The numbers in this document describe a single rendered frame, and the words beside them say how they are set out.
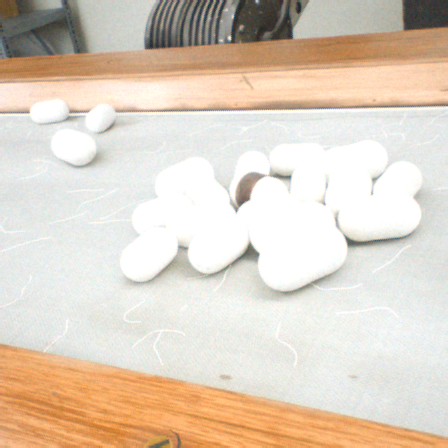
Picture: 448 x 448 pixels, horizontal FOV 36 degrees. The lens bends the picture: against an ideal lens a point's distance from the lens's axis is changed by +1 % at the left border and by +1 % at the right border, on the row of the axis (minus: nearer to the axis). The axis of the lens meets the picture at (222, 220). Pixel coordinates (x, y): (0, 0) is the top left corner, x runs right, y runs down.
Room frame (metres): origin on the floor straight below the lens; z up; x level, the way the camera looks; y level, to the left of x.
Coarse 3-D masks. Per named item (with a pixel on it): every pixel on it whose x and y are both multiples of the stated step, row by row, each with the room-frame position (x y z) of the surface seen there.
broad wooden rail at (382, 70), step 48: (192, 48) 0.63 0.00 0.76; (240, 48) 0.59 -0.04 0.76; (288, 48) 0.55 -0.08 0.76; (336, 48) 0.52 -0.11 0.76; (384, 48) 0.49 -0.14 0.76; (432, 48) 0.46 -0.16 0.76; (0, 96) 0.63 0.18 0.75; (48, 96) 0.60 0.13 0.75; (96, 96) 0.57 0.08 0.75; (144, 96) 0.55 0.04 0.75; (192, 96) 0.52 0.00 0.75; (240, 96) 0.50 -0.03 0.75; (288, 96) 0.48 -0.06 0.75; (336, 96) 0.46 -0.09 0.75; (384, 96) 0.44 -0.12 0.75; (432, 96) 0.42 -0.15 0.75
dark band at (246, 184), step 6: (246, 174) 0.32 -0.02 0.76; (252, 174) 0.31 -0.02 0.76; (258, 174) 0.31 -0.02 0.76; (264, 174) 0.31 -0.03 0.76; (240, 180) 0.31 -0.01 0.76; (246, 180) 0.31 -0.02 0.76; (252, 180) 0.31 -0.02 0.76; (258, 180) 0.31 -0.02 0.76; (240, 186) 0.31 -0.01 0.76; (246, 186) 0.31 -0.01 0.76; (252, 186) 0.31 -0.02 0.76; (240, 192) 0.31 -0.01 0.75; (246, 192) 0.31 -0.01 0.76; (240, 198) 0.31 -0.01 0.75; (246, 198) 0.30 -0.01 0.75; (240, 204) 0.31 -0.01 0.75
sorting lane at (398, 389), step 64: (0, 128) 0.57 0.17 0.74; (64, 128) 0.54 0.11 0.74; (128, 128) 0.50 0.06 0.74; (192, 128) 0.47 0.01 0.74; (256, 128) 0.44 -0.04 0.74; (320, 128) 0.42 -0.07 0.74; (384, 128) 0.40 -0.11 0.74; (0, 192) 0.42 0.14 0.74; (64, 192) 0.39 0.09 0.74; (128, 192) 0.37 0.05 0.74; (0, 256) 0.32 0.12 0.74; (64, 256) 0.31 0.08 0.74; (256, 256) 0.27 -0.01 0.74; (384, 256) 0.25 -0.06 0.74; (0, 320) 0.26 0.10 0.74; (64, 320) 0.25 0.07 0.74; (128, 320) 0.24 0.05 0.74; (192, 320) 0.23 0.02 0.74; (256, 320) 0.22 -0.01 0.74; (320, 320) 0.21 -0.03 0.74; (384, 320) 0.20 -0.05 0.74; (256, 384) 0.18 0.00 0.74; (320, 384) 0.18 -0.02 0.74; (384, 384) 0.17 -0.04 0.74
